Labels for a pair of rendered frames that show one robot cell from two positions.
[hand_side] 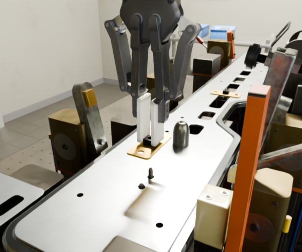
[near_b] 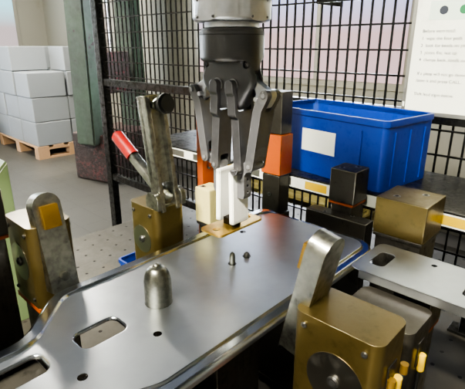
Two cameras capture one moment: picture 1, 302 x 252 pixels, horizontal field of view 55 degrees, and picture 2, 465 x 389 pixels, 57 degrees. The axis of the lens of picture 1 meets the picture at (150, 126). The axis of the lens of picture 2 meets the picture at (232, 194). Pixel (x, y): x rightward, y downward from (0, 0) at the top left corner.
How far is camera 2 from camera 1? 0.91 m
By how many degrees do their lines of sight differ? 133
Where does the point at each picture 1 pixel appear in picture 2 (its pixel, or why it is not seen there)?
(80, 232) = (305, 235)
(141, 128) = (242, 201)
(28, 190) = (371, 268)
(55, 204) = not seen: hidden behind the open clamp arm
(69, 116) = (357, 312)
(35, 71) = not seen: outside the picture
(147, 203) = (246, 243)
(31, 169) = not seen: hidden behind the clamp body
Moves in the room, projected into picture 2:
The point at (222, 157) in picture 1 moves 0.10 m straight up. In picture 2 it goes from (126, 272) to (120, 201)
